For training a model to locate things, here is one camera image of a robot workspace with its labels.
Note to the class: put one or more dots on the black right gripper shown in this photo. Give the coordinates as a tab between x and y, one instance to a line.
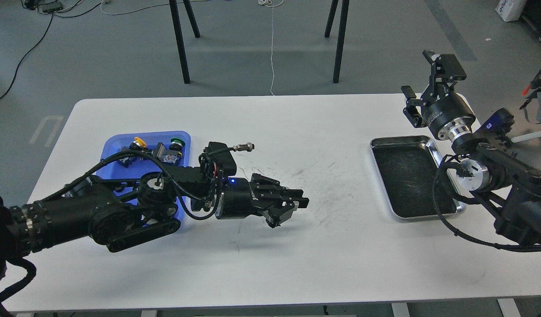
442	111

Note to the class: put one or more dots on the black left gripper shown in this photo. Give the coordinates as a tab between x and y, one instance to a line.
260	196

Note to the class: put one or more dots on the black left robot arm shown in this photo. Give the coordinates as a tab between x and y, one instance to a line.
67	215

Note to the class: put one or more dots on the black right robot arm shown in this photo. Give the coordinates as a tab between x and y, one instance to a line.
505	186

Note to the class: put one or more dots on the silver metal tray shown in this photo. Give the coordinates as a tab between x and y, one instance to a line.
406	166

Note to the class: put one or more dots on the blue plastic tray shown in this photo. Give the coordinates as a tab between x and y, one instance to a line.
145	194

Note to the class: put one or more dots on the white cardboard box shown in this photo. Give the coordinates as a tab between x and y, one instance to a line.
510	10

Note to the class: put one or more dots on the black table leg right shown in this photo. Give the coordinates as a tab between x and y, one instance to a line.
343	19

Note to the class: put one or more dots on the black table leg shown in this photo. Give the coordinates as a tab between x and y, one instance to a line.
343	19
174	13

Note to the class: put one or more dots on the black table leg left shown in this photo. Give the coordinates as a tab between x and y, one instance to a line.
174	13

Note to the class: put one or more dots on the green push button switch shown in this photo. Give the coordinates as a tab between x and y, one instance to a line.
169	155

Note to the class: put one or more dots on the yellow push button switch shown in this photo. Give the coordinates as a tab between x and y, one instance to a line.
138	145

